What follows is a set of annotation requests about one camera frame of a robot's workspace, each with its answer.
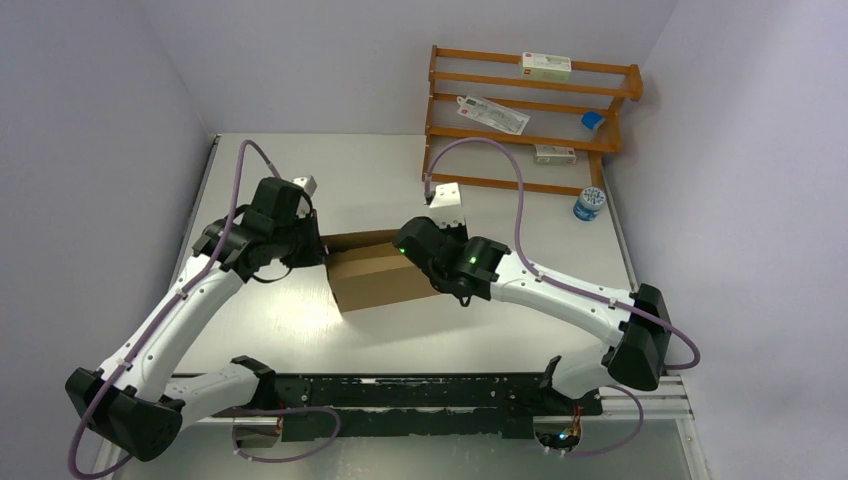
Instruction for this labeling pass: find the brown cardboard box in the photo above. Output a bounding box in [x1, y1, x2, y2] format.
[322, 230, 437, 313]

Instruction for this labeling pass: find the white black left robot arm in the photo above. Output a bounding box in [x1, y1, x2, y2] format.
[65, 176, 325, 462]

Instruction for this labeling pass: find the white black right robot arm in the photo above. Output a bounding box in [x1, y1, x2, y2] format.
[393, 217, 670, 414]

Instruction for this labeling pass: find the small grey-white box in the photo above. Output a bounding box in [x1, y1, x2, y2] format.
[534, 145, 577, 166]

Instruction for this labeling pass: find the green white box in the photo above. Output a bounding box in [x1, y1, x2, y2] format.
[520, 52, 572, 83]

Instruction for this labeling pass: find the flat white packet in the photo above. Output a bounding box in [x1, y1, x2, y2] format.
[456, 95, 530, 135]

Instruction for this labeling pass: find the blue white round jar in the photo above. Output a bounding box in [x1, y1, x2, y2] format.
[573, 186, 607, 221]

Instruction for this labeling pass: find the orange wooden shelf rack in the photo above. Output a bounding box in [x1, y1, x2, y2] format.
[421, 46, 644, 195]

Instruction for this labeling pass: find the small blue block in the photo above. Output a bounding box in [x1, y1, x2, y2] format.
[581, 111, 606, 132]

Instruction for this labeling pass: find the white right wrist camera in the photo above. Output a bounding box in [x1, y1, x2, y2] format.
[426, 182, 466, 229]

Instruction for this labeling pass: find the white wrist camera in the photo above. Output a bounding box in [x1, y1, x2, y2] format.
[292, 175, 317, 218]
[426, 182, 466, 229]

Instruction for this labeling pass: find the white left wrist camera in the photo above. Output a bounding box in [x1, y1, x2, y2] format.
[292, 175, 317, 218]

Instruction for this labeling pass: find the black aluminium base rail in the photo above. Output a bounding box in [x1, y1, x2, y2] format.
[109, 370, 694, 442]

